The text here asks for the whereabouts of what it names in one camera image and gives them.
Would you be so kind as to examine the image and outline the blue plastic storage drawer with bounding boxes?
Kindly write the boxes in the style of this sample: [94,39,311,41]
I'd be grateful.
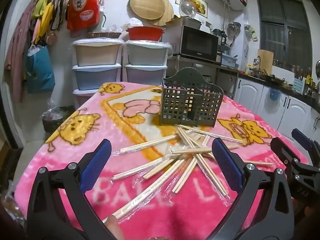
[72,64,122,90]

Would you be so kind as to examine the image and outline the wooden cutting board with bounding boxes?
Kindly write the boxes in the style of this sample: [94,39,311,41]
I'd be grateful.
[257,49,274,73]

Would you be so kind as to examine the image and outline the brown wicker basket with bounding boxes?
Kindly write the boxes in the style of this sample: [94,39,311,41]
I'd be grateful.
[87,31,122,39]

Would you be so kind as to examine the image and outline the dark framed window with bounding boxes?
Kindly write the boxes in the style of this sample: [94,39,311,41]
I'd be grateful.
[257,0,313,68]

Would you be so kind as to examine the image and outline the blue knife block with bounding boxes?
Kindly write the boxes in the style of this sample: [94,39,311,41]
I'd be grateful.
[294,77,307,93]

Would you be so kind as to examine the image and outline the pink plastic storage drawer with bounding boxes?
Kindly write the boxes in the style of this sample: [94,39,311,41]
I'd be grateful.
[72,89,100,108]

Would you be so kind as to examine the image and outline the green perforated utensil holder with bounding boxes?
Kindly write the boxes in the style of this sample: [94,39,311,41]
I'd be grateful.
[160,67,224,128]

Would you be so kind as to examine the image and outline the yellow hanging bags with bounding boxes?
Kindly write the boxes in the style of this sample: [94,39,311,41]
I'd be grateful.
[32,0,54,43]

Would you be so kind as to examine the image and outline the round bamboo tray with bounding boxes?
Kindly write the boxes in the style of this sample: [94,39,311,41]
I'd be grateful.
[152,0,174,27]
[129,0,165,20]

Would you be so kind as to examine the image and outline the bunch of wooden chopsticks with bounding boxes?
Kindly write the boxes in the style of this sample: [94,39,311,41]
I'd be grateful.
[111,124,274,223]

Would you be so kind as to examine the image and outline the red plastic basin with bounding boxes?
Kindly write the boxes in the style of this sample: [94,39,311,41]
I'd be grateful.
[126,26,165,41]

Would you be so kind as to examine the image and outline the pale blue plastic basket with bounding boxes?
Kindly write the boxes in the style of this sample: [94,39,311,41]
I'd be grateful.
[221,52,238,68]

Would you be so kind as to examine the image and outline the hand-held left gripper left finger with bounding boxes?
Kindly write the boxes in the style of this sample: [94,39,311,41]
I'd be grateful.
[26,139,118,240]

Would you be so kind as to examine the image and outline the cream plastic storage drawer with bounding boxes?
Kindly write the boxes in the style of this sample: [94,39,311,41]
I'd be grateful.
[72,39,124,67]

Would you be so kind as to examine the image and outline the black microwave oven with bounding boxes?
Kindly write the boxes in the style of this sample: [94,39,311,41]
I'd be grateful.
[162,25,220,62]

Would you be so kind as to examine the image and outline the black electric kettle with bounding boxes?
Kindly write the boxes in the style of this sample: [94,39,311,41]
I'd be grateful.
[212,29,227,47]

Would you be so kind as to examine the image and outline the black bin with plastic bag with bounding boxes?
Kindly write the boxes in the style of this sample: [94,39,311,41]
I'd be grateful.
[42,105,75,133]

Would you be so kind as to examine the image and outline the steel tray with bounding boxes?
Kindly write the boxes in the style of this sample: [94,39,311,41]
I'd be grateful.
[165,17,202,30]

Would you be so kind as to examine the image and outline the hanging steel pot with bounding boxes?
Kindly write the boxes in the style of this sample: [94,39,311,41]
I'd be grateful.
[227,22,241,37]

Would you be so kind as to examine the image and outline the pale green plastic storage drawer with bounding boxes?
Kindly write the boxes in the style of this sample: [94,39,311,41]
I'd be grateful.
[125,40,172,66]

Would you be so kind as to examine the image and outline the pink cartoon printed blanket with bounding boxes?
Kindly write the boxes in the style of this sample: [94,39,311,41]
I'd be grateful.
[12,81,309,240]

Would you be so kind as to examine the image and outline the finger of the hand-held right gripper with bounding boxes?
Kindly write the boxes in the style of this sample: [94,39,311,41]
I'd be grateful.
[270,136,300,173]
[291,128,320,167]

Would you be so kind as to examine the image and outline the white kitchen cabinets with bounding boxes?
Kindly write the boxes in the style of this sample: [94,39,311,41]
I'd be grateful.
[235,77,320,143]

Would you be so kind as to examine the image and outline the person's left hand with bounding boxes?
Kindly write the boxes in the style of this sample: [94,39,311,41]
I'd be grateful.
[105,215,125,240]

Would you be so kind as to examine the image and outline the steel kitchen rack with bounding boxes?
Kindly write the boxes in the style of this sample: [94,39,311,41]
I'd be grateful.
[167,55,240,100]

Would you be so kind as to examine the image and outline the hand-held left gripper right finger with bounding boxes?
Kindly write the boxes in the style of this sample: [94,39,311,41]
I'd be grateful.
[211,137,295,240]

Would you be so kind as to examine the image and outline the clear glass pot lid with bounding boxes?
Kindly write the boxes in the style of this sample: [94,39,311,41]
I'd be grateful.
[179,0,197,18]

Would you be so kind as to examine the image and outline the pink hanging garment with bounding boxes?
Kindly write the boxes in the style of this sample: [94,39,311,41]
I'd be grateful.
[5,0,35,103]

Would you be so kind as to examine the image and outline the white plastic bag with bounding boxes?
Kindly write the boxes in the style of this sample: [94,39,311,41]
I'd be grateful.
[124,17,137,29]

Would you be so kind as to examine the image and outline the black kitchen counter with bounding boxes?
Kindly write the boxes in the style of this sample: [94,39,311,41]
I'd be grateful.
[237,71,320,105]

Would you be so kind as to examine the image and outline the lilac plastic storage drawer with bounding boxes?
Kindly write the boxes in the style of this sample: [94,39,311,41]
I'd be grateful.
[124,64,167,85]

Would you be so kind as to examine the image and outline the food wall poster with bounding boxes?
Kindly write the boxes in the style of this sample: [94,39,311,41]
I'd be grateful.
[176,0,208,18]

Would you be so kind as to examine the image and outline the red printed plastic bag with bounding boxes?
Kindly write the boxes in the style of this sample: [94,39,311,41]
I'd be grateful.
[66,0,100,30]

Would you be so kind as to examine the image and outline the blue hanging tote bag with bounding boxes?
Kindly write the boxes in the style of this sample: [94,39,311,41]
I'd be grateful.
[26,45,55,93]

